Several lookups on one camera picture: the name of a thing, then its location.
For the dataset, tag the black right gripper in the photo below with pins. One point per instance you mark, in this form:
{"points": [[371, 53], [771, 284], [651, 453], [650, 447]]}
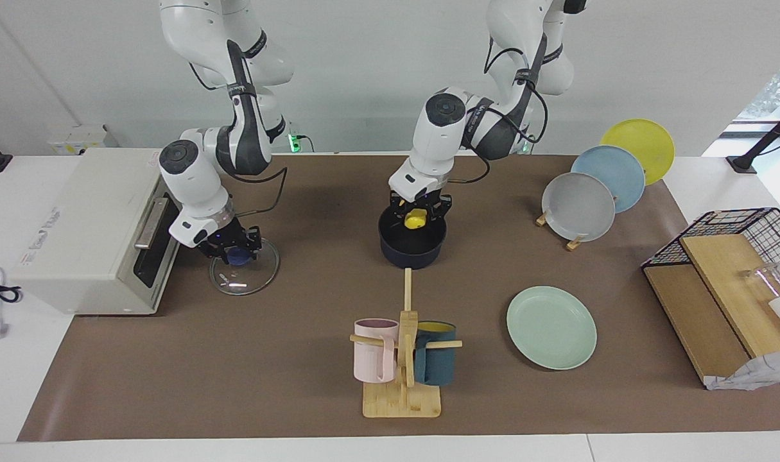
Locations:
{"points": [[232, 234]]}

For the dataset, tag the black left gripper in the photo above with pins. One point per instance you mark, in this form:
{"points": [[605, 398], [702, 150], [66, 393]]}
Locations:
{"points": [[422, 200]]}

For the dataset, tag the yellow lemon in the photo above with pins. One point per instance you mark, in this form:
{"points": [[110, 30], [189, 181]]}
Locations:
{"points": [[415, 219]]}

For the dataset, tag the glass lid with blue knob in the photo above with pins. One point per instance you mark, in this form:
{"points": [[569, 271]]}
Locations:
{"points": [[245, 279]]}

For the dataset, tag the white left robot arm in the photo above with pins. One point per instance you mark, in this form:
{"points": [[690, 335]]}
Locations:
{"points": [[438, 138]]}

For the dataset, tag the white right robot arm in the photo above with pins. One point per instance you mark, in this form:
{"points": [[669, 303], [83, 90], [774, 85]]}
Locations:
{"points": [[194, 173]]}

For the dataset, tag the wooden plate rack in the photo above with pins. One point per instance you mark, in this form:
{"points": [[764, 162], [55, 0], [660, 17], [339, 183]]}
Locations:
{"points": [[574, 244]]}

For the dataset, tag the grey plate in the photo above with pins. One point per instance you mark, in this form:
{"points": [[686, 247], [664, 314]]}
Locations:
{"points": [[577, 206]]}

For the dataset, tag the light green plate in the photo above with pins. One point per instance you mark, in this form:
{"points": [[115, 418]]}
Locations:
{"points": [[551, 328]]}

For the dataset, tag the light blue plate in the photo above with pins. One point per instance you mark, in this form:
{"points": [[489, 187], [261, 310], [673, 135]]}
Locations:
{"points": [[617, 173]]}

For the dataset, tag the yellow plate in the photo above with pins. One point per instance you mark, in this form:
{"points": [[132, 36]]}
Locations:
{"points": [[646, 144]]}

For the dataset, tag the brown table mat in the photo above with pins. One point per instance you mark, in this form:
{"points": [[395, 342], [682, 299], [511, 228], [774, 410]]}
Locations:
{"points": [[268, 359]]}

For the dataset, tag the dark teal mug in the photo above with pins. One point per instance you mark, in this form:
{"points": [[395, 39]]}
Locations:
{"points": [[436, 359]]}

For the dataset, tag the pink mug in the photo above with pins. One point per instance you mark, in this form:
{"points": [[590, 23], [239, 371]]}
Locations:
{"points": [[369, 356]]}

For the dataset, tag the beige toaster oven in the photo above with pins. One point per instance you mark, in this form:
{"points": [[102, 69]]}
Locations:
{"points": [[81, 224]]}

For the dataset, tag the wooden mug tree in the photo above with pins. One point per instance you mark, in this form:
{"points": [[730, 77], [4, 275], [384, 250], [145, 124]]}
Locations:
{"points": [[401, 401]]}

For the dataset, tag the brown wooden board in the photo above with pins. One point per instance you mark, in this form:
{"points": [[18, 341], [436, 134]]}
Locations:
{"points": [[698, 321]]}

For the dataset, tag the wooden board stand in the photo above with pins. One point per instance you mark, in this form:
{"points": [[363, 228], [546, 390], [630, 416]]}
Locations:
{"points": [[730, 289]]}

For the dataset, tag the clear glass cup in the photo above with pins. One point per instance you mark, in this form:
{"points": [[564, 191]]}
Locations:
{"points": [[759, 279]]}

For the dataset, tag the black desk stand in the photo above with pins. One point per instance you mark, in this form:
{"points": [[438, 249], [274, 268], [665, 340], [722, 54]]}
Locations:
{"points": [[765, 138]]}

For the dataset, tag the white marbled cloth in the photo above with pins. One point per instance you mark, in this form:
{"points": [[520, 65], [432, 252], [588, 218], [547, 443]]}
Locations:
{"points": [[762, 372]]}

